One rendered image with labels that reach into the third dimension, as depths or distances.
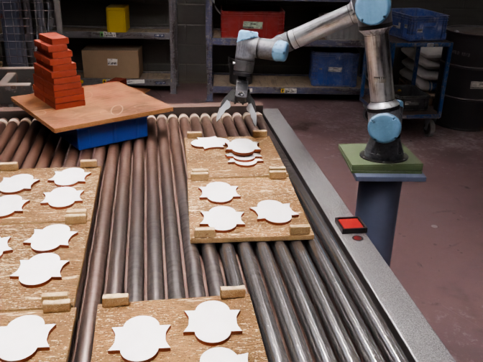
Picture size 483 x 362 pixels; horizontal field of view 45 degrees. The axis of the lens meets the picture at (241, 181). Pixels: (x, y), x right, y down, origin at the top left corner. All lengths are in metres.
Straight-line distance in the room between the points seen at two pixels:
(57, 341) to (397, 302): 0.78
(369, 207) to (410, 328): 1.06
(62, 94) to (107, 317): 1.28
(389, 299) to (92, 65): 5.47
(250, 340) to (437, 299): 2.02
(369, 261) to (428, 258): 1.93
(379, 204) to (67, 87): 1.32
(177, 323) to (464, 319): 2.01
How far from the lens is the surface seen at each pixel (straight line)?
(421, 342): 1.36
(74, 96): 2.45
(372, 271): 1.57
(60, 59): 2.41
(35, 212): 1.84
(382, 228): 2.42
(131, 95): 2.59
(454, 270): 3.47
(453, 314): 3.11
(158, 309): 1.36
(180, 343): 1.26
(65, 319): 1.36
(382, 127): 2.14
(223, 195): 1.84
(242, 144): 2.18
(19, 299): 1.45
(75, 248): 1.61
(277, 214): 1.74
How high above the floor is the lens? 1.74
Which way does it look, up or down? 24 degrees down
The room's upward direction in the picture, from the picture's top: 1 degrees clockwise
